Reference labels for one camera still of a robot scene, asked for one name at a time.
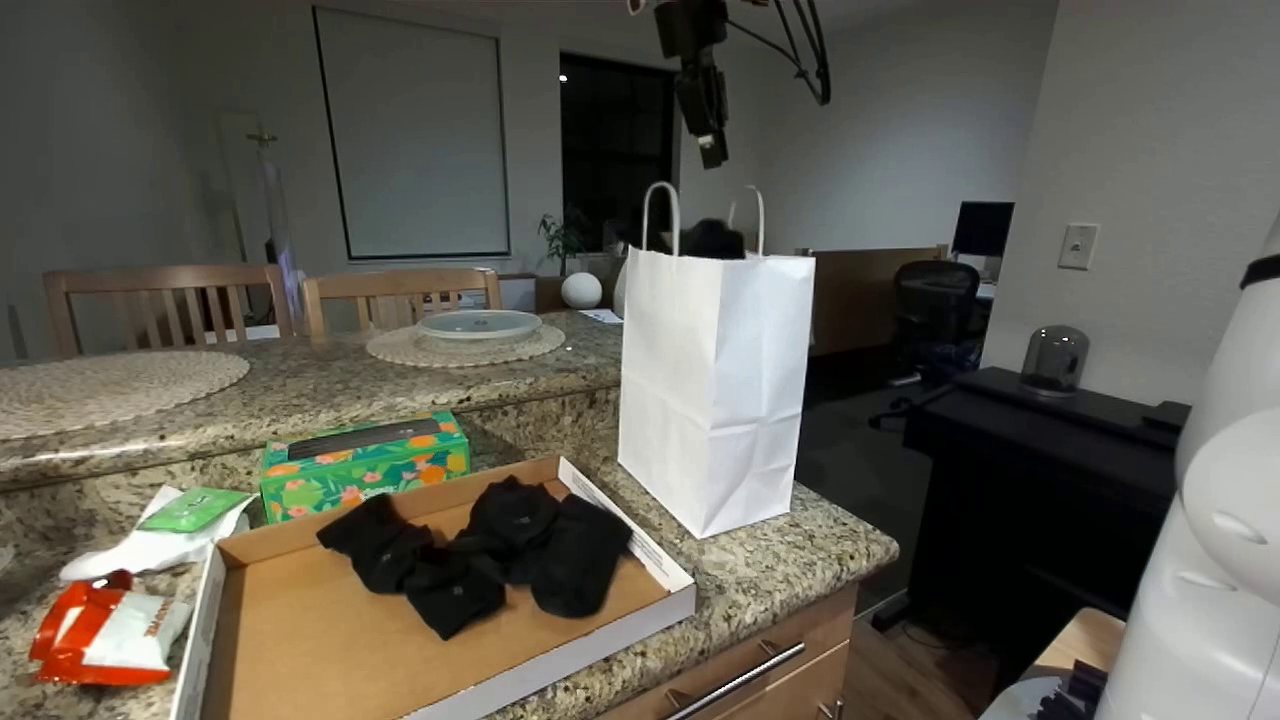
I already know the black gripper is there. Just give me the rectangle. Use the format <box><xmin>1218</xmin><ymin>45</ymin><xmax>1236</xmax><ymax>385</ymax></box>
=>
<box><xmin>670</xmin><ymin>53</ymin><xmax>730</xmax><ymax>172</ymax></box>

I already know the black sock with grey toe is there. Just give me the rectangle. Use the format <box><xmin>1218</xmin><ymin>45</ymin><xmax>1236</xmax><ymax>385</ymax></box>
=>
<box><xmin>675</xmin><ymin>217</ymin><xmax>750</xmax><ymax>265</ymax></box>

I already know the small green houseplant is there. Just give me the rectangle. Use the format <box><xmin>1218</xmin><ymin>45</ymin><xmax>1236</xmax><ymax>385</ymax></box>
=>
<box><xmin>535</xmin><ymin>212</ymin><xmax>591</xmax><ymax>278</ymax></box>

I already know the white round vase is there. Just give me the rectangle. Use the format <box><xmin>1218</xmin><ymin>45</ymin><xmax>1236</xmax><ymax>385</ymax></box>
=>
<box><xmin>555</xmin><ymin>267</ymin><xmax>609</xmax><ymax>312</ymax></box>

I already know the black office chair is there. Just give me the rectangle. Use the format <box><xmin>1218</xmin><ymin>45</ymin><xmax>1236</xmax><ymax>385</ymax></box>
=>
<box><xmin>872</xmin><ymin>255</ymin><xmax>990</xmax><ymax>434</ymax></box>

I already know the dark computer monitor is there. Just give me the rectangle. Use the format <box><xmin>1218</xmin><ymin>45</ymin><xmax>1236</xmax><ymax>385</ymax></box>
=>
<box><xmin>952</xmin><ymin>198</ymin><xmax>1018</xmax><ymax>265</ymax></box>

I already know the clear glass plate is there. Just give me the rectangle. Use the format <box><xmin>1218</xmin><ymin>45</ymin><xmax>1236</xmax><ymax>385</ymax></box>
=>
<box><xmin>413</xmin><ymin>305</ymin><xmax>549</xmax><ymax>349</ymax></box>

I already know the white projection screen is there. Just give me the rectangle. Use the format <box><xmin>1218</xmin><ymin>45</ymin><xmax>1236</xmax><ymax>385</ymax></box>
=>
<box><xmin>307</xmin><ymin>5</ymin><xmax>515</xmax><ymax>265</ymax></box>

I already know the wooden dining chair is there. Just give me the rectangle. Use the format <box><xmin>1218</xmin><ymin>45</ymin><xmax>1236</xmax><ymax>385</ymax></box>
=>
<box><xmin>40</xmin><ymin>261</ymin><xmax>294</xmax><ymax>361</ymax></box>
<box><xmin>293</xmin><ymin>265</ymin><xmax>502</xmax><ymax>343</ymax></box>

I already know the round woven placemat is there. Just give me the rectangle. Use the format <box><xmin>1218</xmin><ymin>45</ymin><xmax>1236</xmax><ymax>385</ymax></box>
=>
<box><xmin>0</xmin><ymin>349</ymin><xmax>257</xmax><ymax>448</ymax></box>
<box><xmin>358</xmin><ymin>315</ymin><xmax>571</xmax><ymax>374</ymax></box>

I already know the grey glass jar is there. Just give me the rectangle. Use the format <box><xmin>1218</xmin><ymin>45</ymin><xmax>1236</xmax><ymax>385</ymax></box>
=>
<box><xmin>1018</xmin><ymin>320</ymin><xmax>1093</xmax><ymax>391</ymax></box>

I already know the black desk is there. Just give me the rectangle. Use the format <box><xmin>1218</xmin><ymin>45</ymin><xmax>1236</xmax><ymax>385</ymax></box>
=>
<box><xmin>898</xmin><ymin>365</ymin><xmax>1192</xmax><ymax>672</ymax></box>

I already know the green floral tissue box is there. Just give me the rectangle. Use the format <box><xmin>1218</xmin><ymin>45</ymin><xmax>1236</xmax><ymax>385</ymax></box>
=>
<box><xmin>257</xmin><ymin>407</ymin><xmax>476</xmax><ymax>530</ymax></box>

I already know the wooden base cabinet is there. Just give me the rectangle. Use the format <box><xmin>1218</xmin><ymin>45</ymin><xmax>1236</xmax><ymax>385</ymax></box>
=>
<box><xmin>597</xmin><ymin>585</ymin><xmax>865</xmax><ymax>720</ymax></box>

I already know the light wooden board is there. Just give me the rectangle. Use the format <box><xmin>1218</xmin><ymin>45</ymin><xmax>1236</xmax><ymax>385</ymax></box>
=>
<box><xmin>1031</xmin><ymin>609</ymin><xmax>1131</xmax><ymax>675</ymax></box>

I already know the flat cardboard box tray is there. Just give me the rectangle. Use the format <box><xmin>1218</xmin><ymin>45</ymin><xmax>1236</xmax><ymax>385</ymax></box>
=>
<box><xmin>167</xmin><ymin>454</ymin><xmax>698</xmax><ymax>720</ymax></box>

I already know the white wipes packet green label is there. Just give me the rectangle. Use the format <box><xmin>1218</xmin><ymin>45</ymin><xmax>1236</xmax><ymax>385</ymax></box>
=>
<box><xmin>56</xmin><ymin>486</ymin><xmax>261</xmax><ymax>590</ymax></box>

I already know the orange and white packet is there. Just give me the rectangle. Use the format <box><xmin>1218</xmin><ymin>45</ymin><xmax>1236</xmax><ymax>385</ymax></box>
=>
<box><xmin>28</xmin><ymin>567</ymin><xmax>191</xmax><ymax>691</ymax></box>

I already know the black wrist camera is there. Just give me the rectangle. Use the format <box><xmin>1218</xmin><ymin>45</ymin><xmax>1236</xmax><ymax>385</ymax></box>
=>
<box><xmin>650</xmin><ymin>0</ymin><xmax>735</xmax><ymax>61</ymax></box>

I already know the white paper bag with handles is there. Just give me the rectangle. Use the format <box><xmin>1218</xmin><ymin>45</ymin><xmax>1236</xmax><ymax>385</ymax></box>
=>
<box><xmin>613</xmin><ymin>181</ymin><xmax>818</xmax><ymax>543</ymax></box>

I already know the white light switch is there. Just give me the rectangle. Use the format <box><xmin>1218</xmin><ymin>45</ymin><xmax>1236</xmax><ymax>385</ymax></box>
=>
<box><xmin>1054</xmin><ymin>221</ymin><xmax>1099</xmax><ymax>278</ymax></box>

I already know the metal drawer handle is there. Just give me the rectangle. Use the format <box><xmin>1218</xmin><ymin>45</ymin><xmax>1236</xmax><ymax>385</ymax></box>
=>
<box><xmin>665</xmin><ymin>638</ymin><xmax>811</xmax><ymax>720</ymax></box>

